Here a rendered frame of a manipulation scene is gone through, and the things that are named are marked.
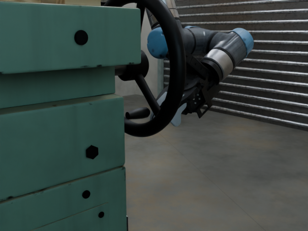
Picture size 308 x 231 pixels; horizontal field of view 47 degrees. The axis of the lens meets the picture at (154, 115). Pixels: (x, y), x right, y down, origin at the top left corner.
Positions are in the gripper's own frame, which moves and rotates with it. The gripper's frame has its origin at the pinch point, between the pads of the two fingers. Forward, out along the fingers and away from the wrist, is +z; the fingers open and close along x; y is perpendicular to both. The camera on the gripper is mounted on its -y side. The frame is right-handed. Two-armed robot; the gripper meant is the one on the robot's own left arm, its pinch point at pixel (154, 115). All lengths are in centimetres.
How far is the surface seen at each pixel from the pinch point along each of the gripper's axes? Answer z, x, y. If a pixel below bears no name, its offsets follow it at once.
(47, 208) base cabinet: 30.6, -22.5, -16.4
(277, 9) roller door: -236, 120, 93
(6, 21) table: 24.0, -26.1, -35.1
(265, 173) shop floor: -86, 56, 129
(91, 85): 18.1, -20.8, -23.6
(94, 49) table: 18.2, -26.1, -28.7
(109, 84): 16.0, -20.8, -22.3
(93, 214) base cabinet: 27.3, -22.7, -11.4
